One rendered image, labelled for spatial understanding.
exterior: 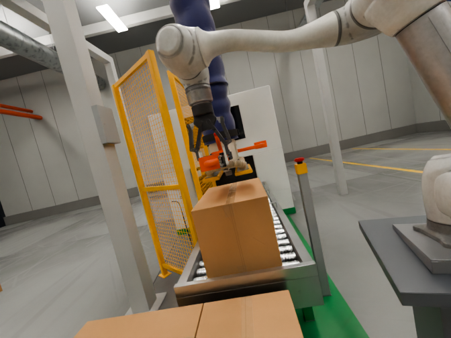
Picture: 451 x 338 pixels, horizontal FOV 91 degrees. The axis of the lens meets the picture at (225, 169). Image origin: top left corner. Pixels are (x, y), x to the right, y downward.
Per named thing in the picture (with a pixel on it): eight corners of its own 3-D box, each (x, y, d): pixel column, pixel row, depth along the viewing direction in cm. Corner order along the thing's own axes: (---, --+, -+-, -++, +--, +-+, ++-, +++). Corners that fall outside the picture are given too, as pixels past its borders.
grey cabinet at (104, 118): (115, 143, 192) (106, 109, 189) (121, 142, 192) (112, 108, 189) (101, 143, 172) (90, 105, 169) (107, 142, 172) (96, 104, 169)
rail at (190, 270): (223, 202, 343) (220, 190, 341) (226, 201, 342) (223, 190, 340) (184, 320, 114) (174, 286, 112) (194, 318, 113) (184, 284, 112)
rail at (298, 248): (264, 194, 336) (262, 182, 334) (268, 193, 336) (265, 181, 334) (311, 300, 107) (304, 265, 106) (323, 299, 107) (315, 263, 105)
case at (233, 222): (219, 236, 176) (208, 188, 172) (269, 227, 172) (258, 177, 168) (208, 283, 117) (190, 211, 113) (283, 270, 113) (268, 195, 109)
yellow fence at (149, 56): (158, 275, 246) (107, 87, 226) (166, 271, 253) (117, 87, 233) (211, 300, 186) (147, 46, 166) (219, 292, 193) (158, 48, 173)
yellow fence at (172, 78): (221, 227, 351) (190, 96, 332) (227, 226, 350) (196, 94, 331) (211, 268, 235) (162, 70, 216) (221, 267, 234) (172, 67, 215)
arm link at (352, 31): (324, 19, 75) (339, -11, 62) (380, 2, 73) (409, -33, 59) (332, 57, 76) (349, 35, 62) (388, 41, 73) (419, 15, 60)
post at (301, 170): (319, 291, 168) (294, 163, 159) (328, 290, 168) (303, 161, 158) (322, 297, 162) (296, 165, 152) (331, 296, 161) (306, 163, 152)
